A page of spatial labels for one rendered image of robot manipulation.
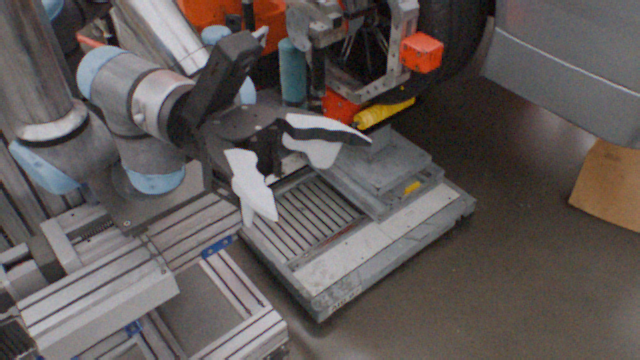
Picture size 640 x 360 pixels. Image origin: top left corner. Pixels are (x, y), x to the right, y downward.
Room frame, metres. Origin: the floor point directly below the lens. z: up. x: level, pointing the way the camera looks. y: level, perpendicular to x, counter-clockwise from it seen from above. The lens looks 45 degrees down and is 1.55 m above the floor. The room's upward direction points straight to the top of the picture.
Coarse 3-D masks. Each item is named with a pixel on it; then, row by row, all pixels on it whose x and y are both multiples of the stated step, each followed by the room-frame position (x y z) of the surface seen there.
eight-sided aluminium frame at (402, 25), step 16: (400, 0) 1.26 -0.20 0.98; (416, 0) 1.29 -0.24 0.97; (400, 16) 1.24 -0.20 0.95; (416, 16) 1.27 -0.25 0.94; (400, 32) 1.24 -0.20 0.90; (400, 64) 1.25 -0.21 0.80; (336, 80) 1.45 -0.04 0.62; (352, 80) 1.45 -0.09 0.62; (384, 80) 1.27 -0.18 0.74; (400, 80) 1.25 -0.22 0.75; (352, 96) 1.37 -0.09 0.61; (368, 96) 1.32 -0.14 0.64
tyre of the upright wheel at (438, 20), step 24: (432, 0) 1.28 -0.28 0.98; (456, 0) 1.31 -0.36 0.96; (480, 0) 1.37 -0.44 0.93; (432, 24) 1.27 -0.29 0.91; (456, 24) 1.30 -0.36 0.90; (480, 24) 1.37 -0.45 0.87; (456, 48) 1.31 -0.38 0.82; (432, 72) 1.26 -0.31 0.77; (456, 72) 1.40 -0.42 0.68; (384, 96) 1.38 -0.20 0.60; (408, 96) 1.31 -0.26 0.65
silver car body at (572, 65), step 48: (528, 0) 1.21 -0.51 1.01; (576, 0) 1.12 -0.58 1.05; (624, 0) 1.05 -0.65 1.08; (528, 48) 1.18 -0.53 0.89; (576, 48) 1.09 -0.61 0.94; (624, 48) 1.01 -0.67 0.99; (528, 96) 1.15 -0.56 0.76; (576, 96) 1.06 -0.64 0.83; (624, 96) 0.98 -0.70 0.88; (624, 144) 0.95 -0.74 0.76
